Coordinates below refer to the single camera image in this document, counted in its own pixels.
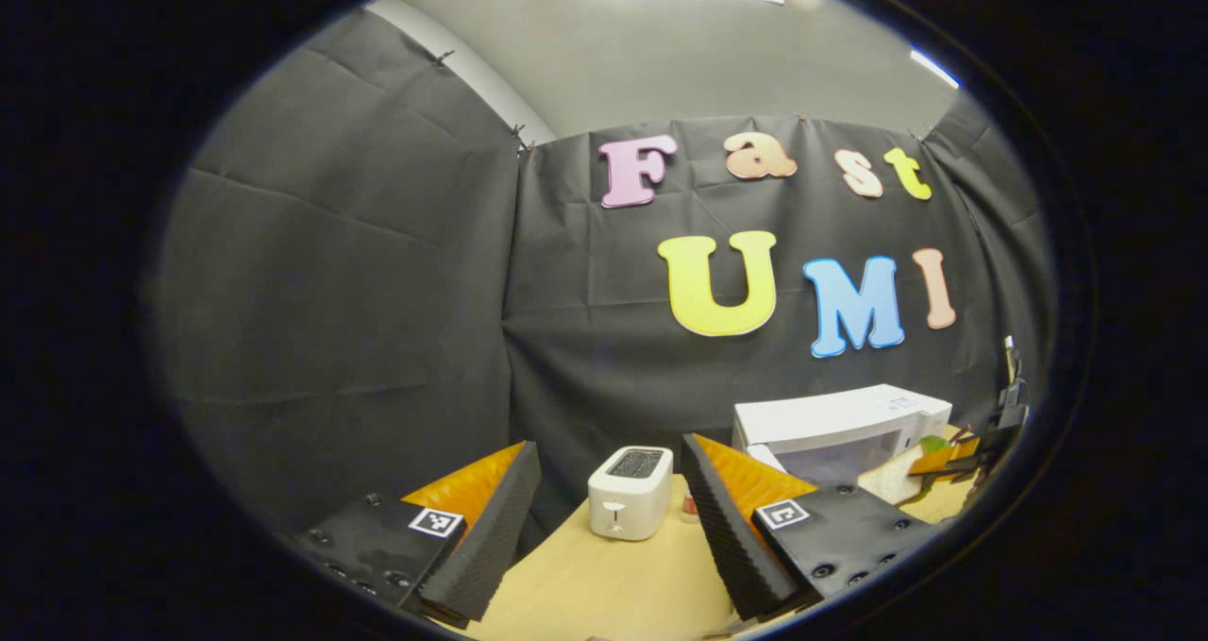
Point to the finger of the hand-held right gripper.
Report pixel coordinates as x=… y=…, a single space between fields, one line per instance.
x=948 y=457

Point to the clear plastic bottle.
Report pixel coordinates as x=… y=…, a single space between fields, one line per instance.
x=690 y=506

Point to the white microwave oven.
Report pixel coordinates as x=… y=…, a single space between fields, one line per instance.
x=830 y=424

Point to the lettuce bread sandwich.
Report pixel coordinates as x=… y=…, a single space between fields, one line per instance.
x=892 y=480

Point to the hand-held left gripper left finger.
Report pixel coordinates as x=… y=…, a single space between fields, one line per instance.
x=481 y=547

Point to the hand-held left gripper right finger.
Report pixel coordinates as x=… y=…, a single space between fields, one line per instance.
x=731 y=537

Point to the black backdrop cloth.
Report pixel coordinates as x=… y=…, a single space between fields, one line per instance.
x=359 y=292

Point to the white toaster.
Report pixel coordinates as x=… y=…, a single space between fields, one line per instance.
x=628 y=499

